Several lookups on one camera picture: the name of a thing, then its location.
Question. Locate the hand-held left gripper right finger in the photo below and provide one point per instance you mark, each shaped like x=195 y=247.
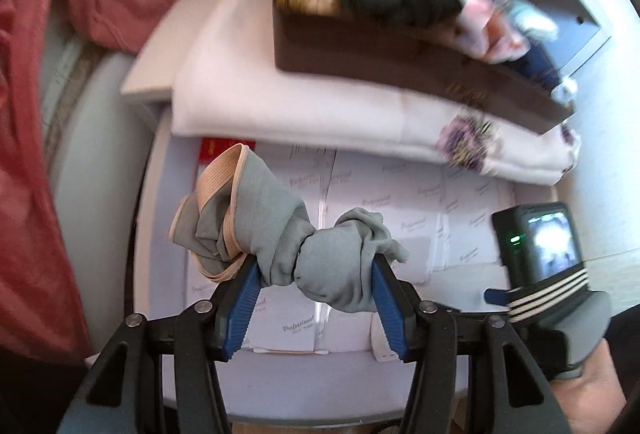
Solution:
x=390 y=314

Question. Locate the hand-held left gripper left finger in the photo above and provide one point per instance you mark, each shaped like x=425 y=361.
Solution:
x=240 y=314

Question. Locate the grey-green underwear peach waistband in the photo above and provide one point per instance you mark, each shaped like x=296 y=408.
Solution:
x=330 y=264

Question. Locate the navy blue lace underwear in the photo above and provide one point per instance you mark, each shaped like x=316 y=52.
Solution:
x=535 y=63

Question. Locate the pink floral underwear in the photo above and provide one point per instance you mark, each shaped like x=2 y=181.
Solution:
x=492 y=31

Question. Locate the mint underwear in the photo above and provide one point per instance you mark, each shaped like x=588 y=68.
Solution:
x=535 y=16

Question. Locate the grey-front nightstand drawer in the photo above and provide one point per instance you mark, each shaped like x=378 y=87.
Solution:
x=155 y=73

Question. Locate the amber translucent storage box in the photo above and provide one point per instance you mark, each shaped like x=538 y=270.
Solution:
x=350 y=48

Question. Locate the person's right hand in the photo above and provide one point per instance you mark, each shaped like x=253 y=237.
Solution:
x=590 y=394

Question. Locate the white printed paper lining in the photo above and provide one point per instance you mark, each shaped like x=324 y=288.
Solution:
x=450 y=214

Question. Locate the red packet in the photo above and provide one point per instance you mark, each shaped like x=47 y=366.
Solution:
x=220 y=148

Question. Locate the white purple-floral folded cloth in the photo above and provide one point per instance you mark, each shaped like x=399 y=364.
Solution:
x=300 y=108

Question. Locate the red blanket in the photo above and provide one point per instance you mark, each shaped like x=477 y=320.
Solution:
x=30 y=163

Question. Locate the white bed frame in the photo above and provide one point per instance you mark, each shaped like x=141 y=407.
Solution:
x=70 y=78

